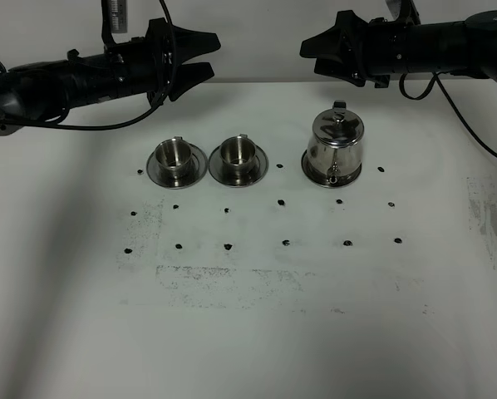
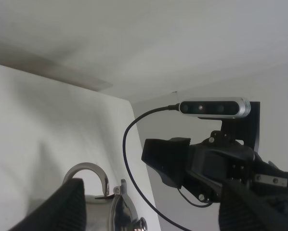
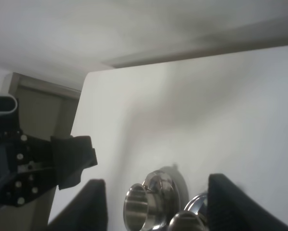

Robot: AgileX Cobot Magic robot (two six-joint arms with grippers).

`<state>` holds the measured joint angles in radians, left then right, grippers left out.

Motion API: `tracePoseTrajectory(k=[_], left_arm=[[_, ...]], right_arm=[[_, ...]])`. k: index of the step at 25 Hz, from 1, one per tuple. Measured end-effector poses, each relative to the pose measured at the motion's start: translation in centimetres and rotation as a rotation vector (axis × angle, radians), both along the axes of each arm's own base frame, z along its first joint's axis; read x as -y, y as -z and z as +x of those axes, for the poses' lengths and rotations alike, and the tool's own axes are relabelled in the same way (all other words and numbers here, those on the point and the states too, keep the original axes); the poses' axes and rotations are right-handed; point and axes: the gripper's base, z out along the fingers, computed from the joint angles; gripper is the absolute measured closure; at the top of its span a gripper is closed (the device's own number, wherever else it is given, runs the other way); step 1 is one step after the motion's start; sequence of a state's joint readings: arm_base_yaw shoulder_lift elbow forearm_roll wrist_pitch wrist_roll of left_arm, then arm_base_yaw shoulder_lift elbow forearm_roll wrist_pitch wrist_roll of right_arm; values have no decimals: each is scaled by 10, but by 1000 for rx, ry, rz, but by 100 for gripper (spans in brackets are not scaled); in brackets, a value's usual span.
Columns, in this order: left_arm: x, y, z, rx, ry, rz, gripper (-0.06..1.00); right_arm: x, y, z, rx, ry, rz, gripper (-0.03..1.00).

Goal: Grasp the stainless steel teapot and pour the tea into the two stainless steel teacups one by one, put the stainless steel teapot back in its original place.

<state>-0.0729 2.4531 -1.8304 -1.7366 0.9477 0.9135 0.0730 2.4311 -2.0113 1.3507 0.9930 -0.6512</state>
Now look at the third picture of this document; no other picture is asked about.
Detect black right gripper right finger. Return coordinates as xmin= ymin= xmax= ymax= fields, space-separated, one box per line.
xmin=207 ymin=173 xmax=288 ymax=231

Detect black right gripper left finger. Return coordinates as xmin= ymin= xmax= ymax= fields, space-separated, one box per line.
xmin=47 ymin=180 xmax=108 ymax=231

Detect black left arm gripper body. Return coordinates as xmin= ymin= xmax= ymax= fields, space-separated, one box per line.
xmin=0 ymin=130 xmax=56 ymax=207

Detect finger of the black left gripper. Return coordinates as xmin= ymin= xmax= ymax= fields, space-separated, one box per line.
xmin=51 ymin=136 xmax=98 ymax=190

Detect right steel saucer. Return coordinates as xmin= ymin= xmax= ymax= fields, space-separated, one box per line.
xmin=184 ymin=192 xmax=208 ymax=218

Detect steel saucer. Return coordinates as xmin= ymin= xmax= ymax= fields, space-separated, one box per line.
xmin=184 ymin=192 xmax=208 ymax=218
xmin=142 ymin=164 xmax=189 ymax=231

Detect right steel teacup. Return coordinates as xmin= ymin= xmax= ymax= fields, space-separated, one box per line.
xmin=168 ymin=204 xmax=209 ymax=231

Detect steel teacup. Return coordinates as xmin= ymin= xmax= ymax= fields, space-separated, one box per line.
xmin=168 ymin=204 xmax=209 ymax=231
xmin=123 ymin=183 xmax=161 ymax=231

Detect left steel teacup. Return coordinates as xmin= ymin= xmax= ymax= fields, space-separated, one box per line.
xmin=123 ymin=183 xmax=161 ymax=231

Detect left steel saucer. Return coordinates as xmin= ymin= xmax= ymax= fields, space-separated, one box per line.
xmin=142 ymin=164 xmax=189 ymax=231

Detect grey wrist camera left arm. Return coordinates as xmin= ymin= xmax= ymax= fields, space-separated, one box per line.
xmin=0 ymin=92 xmax=18 ymax=116

